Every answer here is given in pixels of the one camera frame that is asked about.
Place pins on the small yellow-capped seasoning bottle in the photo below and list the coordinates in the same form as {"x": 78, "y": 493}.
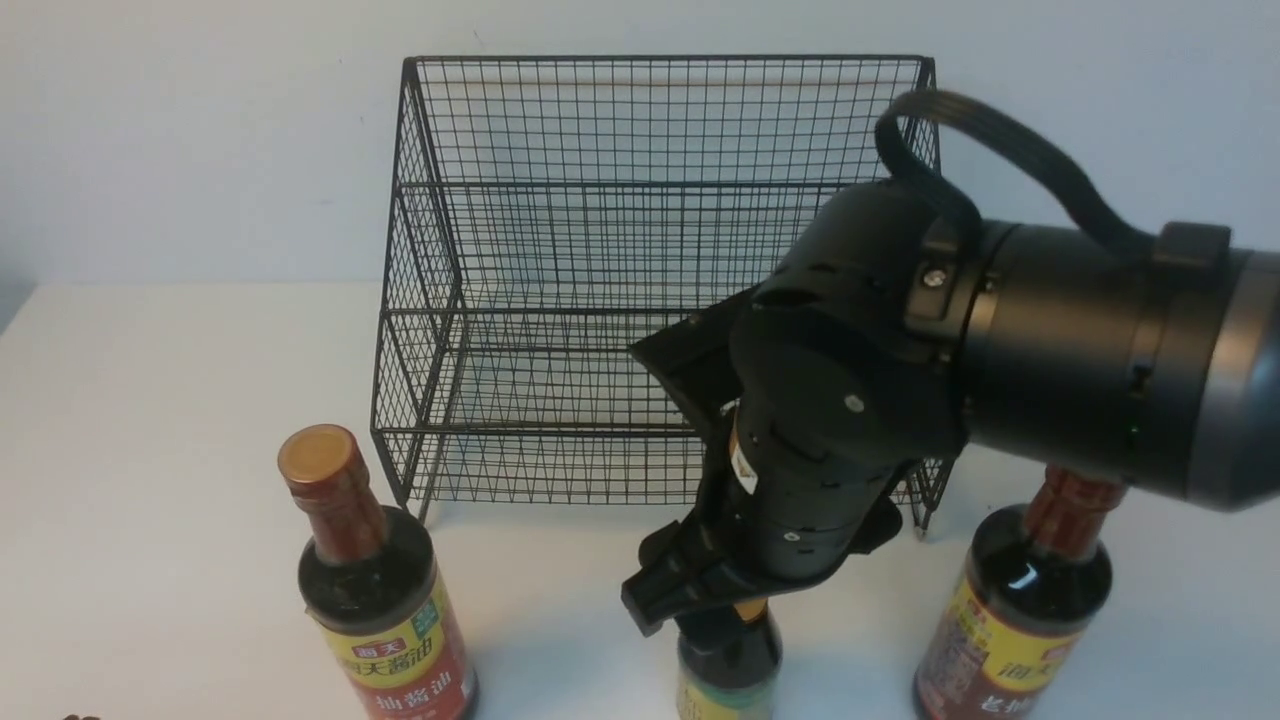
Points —
{"x": 737, "y": 680}

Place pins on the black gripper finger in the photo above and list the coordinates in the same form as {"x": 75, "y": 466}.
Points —
{"x": 652, "y": 602}

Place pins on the left soy sauce bottle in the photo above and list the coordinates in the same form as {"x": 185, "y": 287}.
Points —
{"x": 371, "y": 581}

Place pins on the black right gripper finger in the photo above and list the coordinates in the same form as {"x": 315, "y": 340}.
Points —
{"x": 684, "y": 549}

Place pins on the soy sauce bottle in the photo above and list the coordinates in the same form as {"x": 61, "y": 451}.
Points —
{"x": 371, "y": 581}
{"x": 1034, "y": 577}

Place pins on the right soy sauce bottle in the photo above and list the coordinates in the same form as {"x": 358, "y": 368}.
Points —
{"x": 1034, "y": 577}

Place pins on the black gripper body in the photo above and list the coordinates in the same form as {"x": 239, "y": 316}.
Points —
{"x": 809, "y": 412}

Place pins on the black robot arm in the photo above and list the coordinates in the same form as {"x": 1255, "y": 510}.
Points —
{"x": 1157, "y": 369}

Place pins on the black wire mesh rack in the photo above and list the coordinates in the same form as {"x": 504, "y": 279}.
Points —
{"x": 547, "y": 211}

